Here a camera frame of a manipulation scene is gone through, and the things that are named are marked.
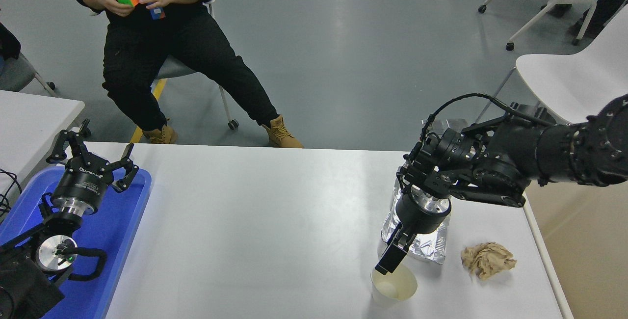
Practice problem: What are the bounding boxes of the grey wheeled chair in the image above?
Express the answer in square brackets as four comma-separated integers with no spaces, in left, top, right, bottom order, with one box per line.
[156,0,239,131]

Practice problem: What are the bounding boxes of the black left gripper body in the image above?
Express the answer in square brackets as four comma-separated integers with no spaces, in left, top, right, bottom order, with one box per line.
[52,159,115,209]

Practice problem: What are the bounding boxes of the tan paper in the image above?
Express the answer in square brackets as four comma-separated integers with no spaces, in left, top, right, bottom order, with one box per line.
[461,242,517,281]

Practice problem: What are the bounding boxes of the grey padded chair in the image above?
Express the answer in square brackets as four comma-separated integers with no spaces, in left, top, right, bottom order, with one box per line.
[0,53,56,98]

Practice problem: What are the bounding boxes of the blue plastic tray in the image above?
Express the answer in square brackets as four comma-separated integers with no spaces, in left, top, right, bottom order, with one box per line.
[0,166,152,319]

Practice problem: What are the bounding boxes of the thin black cable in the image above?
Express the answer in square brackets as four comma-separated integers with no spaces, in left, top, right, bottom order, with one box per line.
[0,168,23,219]

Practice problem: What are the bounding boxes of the silver foil tray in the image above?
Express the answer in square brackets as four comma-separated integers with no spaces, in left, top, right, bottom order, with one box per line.
[381,167,452,265]

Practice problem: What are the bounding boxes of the white paper cup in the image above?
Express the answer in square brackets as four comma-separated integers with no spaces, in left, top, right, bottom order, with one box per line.
[370,260,418,309]

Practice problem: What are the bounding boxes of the white side table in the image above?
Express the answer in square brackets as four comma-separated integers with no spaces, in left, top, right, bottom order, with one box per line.
[0,90,85,197]

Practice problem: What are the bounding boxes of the person in dark clothing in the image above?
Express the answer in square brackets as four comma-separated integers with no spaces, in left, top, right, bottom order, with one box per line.
[0,21,23,77]

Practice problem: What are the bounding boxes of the seated person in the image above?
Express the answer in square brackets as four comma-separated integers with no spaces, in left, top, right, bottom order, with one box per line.
[67,0,304,149]

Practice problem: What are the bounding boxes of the person's right hand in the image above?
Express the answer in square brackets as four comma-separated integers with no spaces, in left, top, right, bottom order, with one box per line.
[92,0,135,17]

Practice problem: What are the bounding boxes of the white shell chair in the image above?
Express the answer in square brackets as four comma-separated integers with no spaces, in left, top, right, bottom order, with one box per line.
[475,5,628,126]

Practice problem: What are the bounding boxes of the large pale beige bin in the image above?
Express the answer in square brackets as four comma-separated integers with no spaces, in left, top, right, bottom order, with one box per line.
[521,184,628,319]

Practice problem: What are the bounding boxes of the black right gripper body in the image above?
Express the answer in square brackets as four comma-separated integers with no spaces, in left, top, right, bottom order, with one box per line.
[395,195,451,235]

